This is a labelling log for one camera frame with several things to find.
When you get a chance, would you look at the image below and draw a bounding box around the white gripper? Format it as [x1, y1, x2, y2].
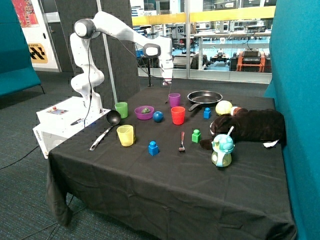
[159, 59, 174, 82]

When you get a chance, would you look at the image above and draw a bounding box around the tea bag yellow tag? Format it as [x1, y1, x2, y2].
[126, 126, 136, 145]

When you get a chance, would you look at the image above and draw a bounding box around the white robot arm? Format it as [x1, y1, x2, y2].
[69, 11, 174, 116]

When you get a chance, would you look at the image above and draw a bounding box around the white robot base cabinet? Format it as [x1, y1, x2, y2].
[33, 96, 110, 159]

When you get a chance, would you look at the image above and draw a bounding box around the purple plastic cup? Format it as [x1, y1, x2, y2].
[168, 92, 181, 108]

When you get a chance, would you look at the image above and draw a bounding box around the black tripod stand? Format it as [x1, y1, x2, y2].
[139, 25, 154, 87]

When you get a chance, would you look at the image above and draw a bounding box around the black frying pan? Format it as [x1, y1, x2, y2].
[187, 90, 223, 112]

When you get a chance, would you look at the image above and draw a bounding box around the red plastic cup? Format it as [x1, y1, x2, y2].
[171, 106, 186, 125]

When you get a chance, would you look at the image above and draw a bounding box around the green toy in bowl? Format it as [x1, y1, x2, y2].
[141, 107, 151, 115]

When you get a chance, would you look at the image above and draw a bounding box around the purple plastic bowl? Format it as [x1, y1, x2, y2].
[134, 105, 155, 120]

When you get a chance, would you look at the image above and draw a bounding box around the blue ball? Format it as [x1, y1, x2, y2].
[152, 111, 164, 123]

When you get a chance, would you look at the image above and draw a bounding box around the green plastic cup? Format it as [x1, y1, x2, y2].
[114, 102, 128, 119]

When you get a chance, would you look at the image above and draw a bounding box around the small blue block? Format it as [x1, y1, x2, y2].
[203, 107, 211, 119]

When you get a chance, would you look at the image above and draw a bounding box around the yellow green ball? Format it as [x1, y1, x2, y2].
[215, 100, 233, 116]

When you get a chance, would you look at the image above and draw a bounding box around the black ladle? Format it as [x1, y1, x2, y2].
[89, 110, 122, 151]

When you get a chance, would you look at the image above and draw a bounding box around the green toy block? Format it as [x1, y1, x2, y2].
[191, 129, 201, 144]

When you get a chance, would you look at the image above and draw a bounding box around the yellow plastic cup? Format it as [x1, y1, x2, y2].
[116, 124, 133, 147]

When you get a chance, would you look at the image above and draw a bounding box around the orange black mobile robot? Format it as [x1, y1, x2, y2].
[229, 48, 272, 73]

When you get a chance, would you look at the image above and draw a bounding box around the metal fork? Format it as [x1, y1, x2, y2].
[178, 131, 185, 153]

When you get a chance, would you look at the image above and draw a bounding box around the large blue block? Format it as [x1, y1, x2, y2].
[148, 141, 159, 156]

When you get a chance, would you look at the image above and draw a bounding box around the turquoise toy bottle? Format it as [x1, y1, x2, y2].
[211, 126, 235, 168]

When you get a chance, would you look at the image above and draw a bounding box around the black tablecloth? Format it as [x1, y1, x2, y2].
[46, 88, 298, 240]

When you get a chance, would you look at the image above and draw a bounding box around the brown plush toy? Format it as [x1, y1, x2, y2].
[200, 108, 287, 150]

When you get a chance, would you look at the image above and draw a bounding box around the yellow black sign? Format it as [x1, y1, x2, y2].
[28, 43, 48, 64]

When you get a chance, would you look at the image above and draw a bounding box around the teal partition right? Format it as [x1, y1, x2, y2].
[265, 0, 320, 240]

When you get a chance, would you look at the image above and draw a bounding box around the teal sofa left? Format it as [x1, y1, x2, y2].
[0, 0, 41, 96]

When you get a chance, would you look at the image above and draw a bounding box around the red poster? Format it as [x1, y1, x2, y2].
[12, 0, 39, 28]

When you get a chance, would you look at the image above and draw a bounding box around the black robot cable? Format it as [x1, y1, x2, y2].
[70, 31, 165, 128]

